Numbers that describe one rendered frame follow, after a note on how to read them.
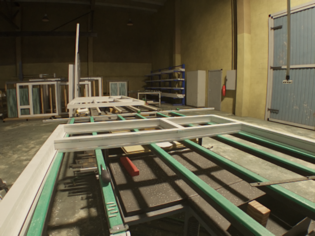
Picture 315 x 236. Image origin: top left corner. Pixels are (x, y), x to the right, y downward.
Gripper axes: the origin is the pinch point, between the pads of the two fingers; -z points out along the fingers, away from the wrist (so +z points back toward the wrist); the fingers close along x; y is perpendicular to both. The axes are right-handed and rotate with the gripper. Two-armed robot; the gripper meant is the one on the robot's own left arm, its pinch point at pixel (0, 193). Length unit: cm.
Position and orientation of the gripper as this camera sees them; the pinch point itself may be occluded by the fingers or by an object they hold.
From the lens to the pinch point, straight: 149.6
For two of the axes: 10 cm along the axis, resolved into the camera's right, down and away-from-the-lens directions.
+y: -3.5, -1.6, 9.2
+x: 9.2, -2.6, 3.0
